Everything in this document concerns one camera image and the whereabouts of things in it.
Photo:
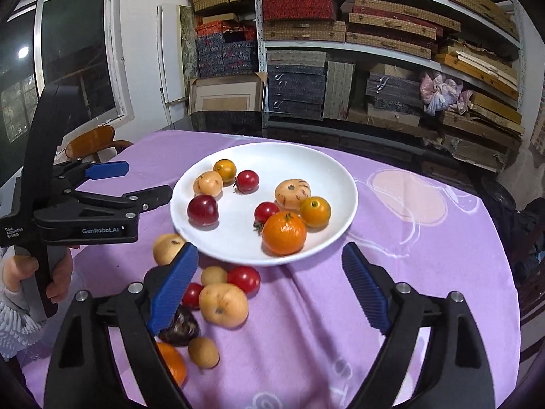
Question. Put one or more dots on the cracked dark water chestnut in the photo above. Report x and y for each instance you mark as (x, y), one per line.
(183, 330)

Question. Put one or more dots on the upright woven boxes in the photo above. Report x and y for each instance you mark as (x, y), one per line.
(338, 89)

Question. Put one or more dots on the small striped pepino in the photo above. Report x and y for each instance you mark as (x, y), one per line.
(292, 194)

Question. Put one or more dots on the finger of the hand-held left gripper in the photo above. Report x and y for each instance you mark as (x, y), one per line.
(106, 170)
(127, 202)

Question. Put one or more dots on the small mandarin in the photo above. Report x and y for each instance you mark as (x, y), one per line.
(284, 234)

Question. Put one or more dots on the person's left hand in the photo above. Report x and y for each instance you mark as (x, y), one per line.
(61, 277)

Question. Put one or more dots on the light wooden chair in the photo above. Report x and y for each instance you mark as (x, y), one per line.
(91, 138)

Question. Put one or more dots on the purple tablecloth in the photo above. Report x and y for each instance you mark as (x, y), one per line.
(404, 243)

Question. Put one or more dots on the large mandarin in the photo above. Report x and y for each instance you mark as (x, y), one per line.
(174, 366)

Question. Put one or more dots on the large orange tomato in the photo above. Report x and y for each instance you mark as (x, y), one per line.
(315, 211)

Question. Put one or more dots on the large streaked yellow pepino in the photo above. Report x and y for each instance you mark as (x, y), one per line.
(207, 184)

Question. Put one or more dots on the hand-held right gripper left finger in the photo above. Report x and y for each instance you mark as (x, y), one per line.
(174, 289)

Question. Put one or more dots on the white oval plate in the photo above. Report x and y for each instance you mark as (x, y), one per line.
(298, 166)

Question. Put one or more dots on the small orange tomato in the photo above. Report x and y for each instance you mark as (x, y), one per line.
(224, 169)

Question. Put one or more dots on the marbled green panel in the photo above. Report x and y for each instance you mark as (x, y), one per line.
(187, 38)

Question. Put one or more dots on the pink cloth bundle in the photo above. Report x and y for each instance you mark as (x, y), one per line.
(443, 89)

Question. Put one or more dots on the metal shelf rack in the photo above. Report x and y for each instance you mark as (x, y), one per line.
(257, 17)

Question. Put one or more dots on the red cherry tomato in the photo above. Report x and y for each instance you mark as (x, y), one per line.
(266, 211)
(193, 296)
(248, 180)
(244, 280)

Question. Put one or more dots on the stack of dark patterned boxes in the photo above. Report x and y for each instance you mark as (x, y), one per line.
(391, 89)

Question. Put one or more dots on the speckled red plum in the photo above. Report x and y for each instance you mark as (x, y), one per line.
(203, 211)

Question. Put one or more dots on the person's left forearm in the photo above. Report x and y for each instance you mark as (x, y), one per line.
(17, 319)

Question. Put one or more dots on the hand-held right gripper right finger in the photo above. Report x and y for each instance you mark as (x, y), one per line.
(366, 285)

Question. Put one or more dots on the stack of wooden frames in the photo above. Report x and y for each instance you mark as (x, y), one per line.
(481, 68)

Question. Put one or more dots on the stack of floral blue boxes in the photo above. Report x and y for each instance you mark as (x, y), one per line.
(225, 57)

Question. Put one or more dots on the yellow apricot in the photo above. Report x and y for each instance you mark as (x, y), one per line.
(223, 305)

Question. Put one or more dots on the tan longan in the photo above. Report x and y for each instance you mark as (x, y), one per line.
(203, 352)
(213, 275)

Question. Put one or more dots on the stack of dark blue boxes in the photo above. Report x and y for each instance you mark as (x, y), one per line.
(293, 89)

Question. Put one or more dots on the white board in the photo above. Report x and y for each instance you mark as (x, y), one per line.
(170, 51)

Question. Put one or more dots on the oval yellow pepino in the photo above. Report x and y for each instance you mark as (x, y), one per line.
(167, 249)

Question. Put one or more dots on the dark glass window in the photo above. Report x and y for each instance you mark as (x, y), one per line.
(72, 59)

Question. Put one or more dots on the framed picture in cardboard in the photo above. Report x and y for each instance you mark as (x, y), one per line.
(225, 100)

